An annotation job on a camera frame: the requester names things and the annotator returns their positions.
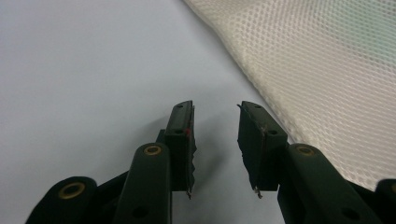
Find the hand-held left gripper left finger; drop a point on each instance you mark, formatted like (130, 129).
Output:
(179, 146)

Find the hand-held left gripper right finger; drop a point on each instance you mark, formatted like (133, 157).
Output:
(260, 149)

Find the light blue table mat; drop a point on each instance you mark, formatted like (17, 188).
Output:
(93, 77)

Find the white printed cloth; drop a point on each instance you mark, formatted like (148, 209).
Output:
(317, 77)

